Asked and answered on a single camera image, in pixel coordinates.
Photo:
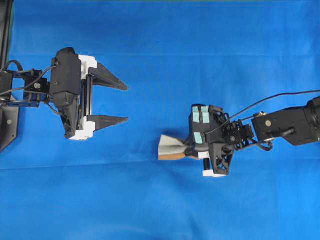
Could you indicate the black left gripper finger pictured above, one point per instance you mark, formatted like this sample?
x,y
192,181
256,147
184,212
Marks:
x,y
104,121
103,77

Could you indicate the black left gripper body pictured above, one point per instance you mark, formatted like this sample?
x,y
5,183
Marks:
x,y
85,127

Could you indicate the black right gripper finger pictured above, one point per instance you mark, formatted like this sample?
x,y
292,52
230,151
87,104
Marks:
x,y
193,147
193,155

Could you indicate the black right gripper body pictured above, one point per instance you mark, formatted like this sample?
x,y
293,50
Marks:
x,y
217,158

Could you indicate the white and orange sponge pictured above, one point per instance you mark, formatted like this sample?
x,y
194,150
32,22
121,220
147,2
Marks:
x,y
171,148

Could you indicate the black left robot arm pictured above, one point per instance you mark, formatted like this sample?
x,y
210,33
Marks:
x,y
29,88

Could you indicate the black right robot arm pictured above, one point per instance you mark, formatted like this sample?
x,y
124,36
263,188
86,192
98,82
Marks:
x,y
297,125

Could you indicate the blue table cloth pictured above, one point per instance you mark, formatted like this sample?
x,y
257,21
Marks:
x,y
246,56

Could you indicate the green backdrop board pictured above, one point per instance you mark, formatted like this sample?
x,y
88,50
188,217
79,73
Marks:
x,y
11,21

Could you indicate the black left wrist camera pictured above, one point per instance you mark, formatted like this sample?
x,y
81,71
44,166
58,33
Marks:
x,y
65,81

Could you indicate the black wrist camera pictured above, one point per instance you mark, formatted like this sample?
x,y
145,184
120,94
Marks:
x,y
65,81
202,121

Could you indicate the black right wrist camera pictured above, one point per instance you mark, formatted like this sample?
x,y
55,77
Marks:
x,y
202,121

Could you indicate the grey left arm base plate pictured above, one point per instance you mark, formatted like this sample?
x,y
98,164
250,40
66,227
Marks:
x,y
9,121

